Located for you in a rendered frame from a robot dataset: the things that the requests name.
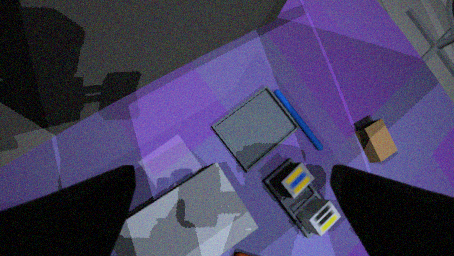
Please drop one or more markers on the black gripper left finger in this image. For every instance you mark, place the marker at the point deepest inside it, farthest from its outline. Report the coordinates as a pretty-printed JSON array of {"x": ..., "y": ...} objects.
[{"x": 84, "y": 219}]

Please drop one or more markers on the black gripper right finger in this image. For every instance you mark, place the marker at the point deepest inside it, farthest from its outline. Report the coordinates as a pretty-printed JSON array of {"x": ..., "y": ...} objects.
[{"x": 393, "y": 218}]

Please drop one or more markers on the blue flat bar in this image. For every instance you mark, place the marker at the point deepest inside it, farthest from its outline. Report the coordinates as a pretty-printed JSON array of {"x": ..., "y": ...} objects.
[{"x": 298, "y": 120}]

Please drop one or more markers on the tan block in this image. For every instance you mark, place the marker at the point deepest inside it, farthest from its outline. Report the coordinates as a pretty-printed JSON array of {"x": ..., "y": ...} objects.
[{"x": 376, "y": 141}]

